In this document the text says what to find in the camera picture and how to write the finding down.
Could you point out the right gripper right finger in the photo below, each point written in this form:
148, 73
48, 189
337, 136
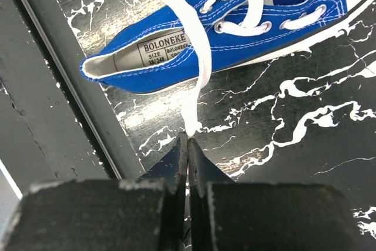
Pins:
227, 215

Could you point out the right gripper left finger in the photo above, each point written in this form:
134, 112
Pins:
142, 214

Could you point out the blue canvas sneaker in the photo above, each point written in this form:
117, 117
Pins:
155, 53

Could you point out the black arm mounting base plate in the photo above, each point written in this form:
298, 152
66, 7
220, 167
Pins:
55, 125

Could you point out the white shoelace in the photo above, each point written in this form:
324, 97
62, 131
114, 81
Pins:
194, 29

